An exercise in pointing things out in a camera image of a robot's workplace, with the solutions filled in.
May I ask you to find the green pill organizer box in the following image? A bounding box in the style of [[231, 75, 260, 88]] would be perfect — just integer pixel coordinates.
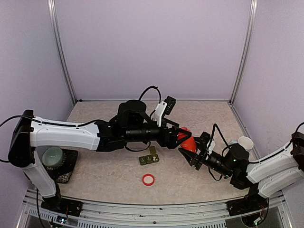
[[139, 146, 160, 166]]

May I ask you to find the red can lid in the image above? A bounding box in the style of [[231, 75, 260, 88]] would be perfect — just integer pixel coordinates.
[[142, 174, 155, 186]]

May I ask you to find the right aluminium frame post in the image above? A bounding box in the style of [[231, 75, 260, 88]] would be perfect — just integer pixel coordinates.
[[229, 0, 258, 106]]

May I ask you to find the left aluminium frame post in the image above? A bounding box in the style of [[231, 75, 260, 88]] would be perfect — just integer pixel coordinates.
[[47, 0, 77, 105]]

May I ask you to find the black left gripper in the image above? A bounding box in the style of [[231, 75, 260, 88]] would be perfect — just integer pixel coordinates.
[[124, 117, 192, 150]]

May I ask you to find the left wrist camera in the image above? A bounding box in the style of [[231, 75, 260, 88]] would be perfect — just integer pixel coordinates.
[[151, 96, 176, 127]]

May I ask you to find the aluminium frame post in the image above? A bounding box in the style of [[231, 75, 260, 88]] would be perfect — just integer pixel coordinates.
[[47, 0, 77, 105], [229, 0, 258, 106]]

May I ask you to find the light blue mug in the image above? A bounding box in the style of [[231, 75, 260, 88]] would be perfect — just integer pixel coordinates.
[[229, 136, 254, 152]]

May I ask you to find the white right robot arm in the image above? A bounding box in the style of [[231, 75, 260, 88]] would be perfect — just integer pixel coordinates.
[[179, 132, 304, 211]]

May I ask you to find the red cylindrical can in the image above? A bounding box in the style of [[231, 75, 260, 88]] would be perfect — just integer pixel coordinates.
[[177, 127, 197, 152]]

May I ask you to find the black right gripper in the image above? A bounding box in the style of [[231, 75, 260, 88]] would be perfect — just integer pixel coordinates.
[[179, 138, 234, 178]]

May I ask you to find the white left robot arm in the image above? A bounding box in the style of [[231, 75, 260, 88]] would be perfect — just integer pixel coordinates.
[[8, 100, 191, 211]]

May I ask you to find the green ceramic bowl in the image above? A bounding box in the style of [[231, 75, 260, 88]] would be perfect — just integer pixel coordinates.
[[42, 146, 64, 168]]

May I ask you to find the black square tray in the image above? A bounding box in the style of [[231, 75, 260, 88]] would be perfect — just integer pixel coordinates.
[[42, 149, 78, 184]]

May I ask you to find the front aluminium rail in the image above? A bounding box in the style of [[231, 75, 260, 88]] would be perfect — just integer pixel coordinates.
[[22, 190, 294, 228]]

